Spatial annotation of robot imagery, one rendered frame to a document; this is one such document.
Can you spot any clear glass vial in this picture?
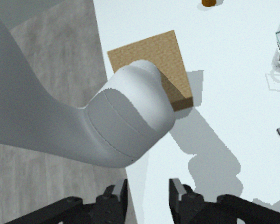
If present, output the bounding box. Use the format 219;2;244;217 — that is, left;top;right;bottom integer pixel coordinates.
271;45;280;73

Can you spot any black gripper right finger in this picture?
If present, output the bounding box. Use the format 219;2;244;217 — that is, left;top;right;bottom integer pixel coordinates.
169;178;280;224

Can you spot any orange pill bottle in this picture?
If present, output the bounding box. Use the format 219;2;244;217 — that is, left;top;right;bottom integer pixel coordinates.
201;0;216;7

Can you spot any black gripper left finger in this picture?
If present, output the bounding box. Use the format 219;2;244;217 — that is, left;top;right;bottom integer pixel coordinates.
4;179;128;224

